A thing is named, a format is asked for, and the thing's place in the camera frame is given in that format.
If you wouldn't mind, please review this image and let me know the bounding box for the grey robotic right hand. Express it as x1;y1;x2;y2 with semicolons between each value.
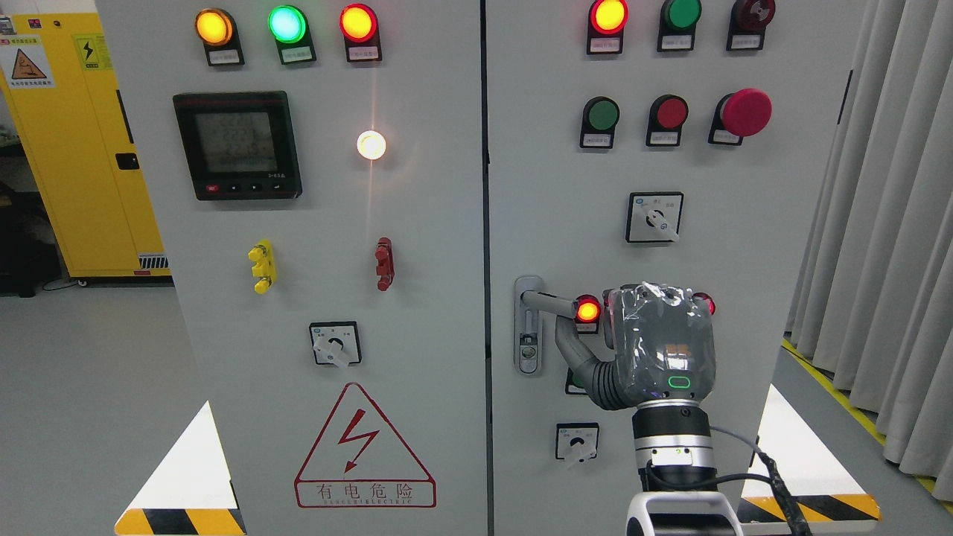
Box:
554;281;717;410

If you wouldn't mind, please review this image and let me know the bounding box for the silver door swing handle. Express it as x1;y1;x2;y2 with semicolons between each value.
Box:
513;275;579;374

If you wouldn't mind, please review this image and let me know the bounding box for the right grey cabinet door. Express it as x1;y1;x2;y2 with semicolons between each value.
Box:
484;1;870;535

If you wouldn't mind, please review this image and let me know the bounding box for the grey cabinet door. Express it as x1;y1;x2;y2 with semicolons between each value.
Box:
484;1;870;535
98;1;489;535

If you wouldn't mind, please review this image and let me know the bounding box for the left grey cabinet door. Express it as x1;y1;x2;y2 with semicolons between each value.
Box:
98;1;489;535

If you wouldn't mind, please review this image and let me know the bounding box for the red-orange indicator light left door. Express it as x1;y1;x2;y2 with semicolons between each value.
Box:
338;3;383;63

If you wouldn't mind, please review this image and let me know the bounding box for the red lit indicator lower right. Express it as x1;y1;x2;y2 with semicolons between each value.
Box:
692;292;717;316

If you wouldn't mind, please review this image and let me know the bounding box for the red lit indicator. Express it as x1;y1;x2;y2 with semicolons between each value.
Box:
574;294;602;334
586;0;629;55
692;292;717;316

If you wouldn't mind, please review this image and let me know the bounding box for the red lit indicator lower left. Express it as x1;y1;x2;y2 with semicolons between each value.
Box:
574;294;602;334

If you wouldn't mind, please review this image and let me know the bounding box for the dark green push button lower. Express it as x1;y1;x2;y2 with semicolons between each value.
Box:
564;369;587;396

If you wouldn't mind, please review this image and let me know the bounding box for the grey curtain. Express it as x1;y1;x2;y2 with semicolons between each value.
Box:
788;1;952;503

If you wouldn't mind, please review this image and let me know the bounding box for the right striped white robot part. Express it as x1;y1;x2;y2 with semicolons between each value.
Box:
736;386;882;535

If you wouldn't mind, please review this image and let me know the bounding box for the striped white robot part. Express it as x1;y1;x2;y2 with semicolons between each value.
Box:
115;403;247;535
736;386;882;535

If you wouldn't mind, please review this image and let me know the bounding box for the red push button upper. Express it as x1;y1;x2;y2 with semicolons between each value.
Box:
646;94;689;148

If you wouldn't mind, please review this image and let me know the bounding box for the green push button upper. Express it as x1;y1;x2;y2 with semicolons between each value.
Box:
579;96;620;150

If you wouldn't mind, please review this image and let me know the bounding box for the red mushroom emergency stop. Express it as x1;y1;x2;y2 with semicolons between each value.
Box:
707;88;773;147

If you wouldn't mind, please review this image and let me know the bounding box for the red terminal socket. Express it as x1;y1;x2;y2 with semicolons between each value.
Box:
374;237;395;292

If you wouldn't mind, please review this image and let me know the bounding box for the green indicator top right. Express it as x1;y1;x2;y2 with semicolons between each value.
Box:
657;0;702;52

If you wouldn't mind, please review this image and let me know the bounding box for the red electric warning triangle sticker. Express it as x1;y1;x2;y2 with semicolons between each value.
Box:
295;381;438;508

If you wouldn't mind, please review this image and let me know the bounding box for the red lit indicator top right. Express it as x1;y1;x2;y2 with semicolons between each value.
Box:
586;0;629;55

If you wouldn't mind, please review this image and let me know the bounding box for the dark red buzzer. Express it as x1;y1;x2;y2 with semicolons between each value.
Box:
725;0;777;52

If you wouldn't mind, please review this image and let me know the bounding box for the white lit indicator light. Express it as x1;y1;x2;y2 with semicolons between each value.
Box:
355;130;388;162

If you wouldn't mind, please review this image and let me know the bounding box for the yellow terminal socket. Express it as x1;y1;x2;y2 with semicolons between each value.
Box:
247;240;277;295

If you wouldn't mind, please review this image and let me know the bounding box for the black digital power meter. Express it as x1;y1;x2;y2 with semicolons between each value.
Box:
173;91;302;202

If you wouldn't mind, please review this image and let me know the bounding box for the green lit indicator light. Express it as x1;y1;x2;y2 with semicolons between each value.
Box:
267;4;317;65

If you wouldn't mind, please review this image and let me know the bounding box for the left striped white robot part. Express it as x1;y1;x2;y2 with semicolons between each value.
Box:
115;403;247;535

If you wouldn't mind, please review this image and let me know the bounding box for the orange indicator light top left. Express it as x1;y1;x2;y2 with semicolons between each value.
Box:
194;9;245;67

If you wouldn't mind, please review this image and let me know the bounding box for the yellow safety storage cabinet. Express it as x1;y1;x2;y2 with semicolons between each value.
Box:
2;13;170;281

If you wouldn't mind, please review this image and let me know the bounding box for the upper right rotary switch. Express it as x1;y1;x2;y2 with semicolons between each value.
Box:
624;192;684;243

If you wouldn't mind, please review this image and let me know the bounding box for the lower white rotary switch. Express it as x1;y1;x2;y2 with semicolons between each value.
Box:
554;423;600;468

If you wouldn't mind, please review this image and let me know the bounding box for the black robot wrist cable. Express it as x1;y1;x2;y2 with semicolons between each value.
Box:
644;424;814;536

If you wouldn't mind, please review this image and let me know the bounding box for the left door rotary switch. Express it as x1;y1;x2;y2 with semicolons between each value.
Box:
309;320;363;369

